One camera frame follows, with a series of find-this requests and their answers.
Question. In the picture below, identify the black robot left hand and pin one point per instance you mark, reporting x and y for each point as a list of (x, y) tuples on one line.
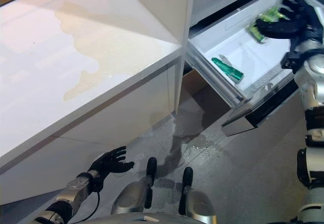
[(108, 163)]

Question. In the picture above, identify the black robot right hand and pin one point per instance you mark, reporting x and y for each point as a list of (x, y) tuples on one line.
[(303, 21)]

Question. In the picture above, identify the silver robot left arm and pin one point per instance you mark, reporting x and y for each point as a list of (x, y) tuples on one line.
[(71, 193)]

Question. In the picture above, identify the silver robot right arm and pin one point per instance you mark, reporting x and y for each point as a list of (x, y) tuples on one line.
[(312, 87)]

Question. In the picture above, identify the white fridge drawer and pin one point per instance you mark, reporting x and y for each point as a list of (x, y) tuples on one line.
[(243, 57)]

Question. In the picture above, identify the silver robot left leg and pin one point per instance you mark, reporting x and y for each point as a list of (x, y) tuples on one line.
[(131, 196)]

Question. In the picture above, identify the silver robot leg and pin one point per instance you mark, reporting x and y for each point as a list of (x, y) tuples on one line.
[(131, 196), (197, 201)]

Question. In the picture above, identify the glossy grey counter cabinet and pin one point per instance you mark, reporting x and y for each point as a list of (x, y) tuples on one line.
[(88, 123)]

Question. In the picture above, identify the grey robot torso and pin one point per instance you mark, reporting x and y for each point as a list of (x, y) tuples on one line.
[(146, 217)]

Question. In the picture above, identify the spilled liquid on floor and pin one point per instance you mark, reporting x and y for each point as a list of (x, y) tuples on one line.
[(177, 143)]

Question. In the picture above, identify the silver robot right leg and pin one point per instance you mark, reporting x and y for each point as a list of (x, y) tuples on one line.
[(197, 201)]

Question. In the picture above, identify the white tall side panel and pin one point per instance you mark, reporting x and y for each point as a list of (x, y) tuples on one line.
[(164, 1)]

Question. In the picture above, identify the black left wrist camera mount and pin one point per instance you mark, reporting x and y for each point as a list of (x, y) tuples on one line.
[(95, 183)]

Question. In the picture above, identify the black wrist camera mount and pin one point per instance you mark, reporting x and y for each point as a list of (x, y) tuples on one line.
[(95, 183), (292, 61)]

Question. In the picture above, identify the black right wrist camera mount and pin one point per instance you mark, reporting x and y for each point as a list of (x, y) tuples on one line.
[(292, 61)]

